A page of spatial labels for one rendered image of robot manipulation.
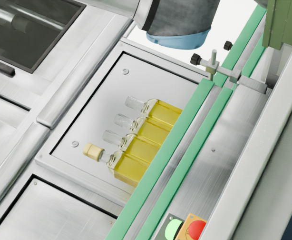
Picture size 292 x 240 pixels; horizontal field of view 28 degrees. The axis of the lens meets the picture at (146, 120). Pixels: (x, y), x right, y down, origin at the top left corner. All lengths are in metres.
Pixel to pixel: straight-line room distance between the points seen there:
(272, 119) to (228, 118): 0.50
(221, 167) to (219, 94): 0.21
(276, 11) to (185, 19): 0.17
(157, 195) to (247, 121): 0.27
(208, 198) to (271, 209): 0.41
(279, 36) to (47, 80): 0.90
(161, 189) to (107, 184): 0.32
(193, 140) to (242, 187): 0.53
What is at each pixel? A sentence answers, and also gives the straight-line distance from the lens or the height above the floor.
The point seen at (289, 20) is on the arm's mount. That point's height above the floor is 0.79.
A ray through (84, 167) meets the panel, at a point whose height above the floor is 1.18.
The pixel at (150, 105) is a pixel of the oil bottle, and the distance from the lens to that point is 1.52.
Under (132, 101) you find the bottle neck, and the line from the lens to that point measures 1.55.
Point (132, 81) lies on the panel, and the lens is 1.76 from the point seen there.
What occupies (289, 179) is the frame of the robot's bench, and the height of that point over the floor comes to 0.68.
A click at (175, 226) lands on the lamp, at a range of 1.17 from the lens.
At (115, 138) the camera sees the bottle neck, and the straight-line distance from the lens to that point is 1.49.
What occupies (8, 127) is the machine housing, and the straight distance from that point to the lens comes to 1.77.
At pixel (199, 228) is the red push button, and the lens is 1.12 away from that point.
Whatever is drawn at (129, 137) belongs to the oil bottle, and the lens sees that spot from 1.48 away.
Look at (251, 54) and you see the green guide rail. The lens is 1.62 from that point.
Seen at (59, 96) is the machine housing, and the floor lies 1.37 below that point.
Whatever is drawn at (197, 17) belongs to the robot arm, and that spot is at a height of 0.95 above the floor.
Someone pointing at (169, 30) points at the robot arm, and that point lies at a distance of 1.15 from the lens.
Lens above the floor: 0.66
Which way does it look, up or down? 15 degrees up
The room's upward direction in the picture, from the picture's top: 66 degrees counter-clockwise
